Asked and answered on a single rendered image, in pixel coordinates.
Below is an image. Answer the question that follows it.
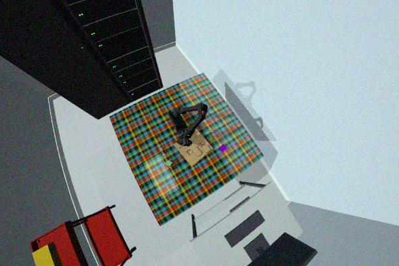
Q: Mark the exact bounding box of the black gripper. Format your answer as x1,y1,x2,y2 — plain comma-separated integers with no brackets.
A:
176,129,192,147

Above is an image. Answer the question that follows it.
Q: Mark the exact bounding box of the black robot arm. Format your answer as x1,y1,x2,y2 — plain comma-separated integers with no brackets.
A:
171,102,208,146

